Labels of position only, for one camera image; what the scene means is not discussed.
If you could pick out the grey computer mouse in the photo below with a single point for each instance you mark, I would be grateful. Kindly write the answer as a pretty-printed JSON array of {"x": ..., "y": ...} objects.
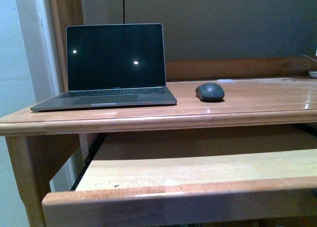
[{"x": 210, "y": 92}]

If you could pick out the grey laptop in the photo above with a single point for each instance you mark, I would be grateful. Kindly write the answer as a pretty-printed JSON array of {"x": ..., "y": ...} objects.
[{"x": 113, "y": 65}]

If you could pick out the wooden desk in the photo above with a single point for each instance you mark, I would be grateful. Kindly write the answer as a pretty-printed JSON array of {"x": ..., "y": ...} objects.
[{"x": 269, "y": 104}]

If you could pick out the wooden keyboard tray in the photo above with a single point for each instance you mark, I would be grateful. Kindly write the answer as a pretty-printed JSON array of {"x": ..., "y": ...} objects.
[{"x": 155, "y": 192}]

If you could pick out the black drawer rail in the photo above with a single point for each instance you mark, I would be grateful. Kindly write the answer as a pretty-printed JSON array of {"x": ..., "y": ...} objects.
[{"x": 92, "y": 151}]

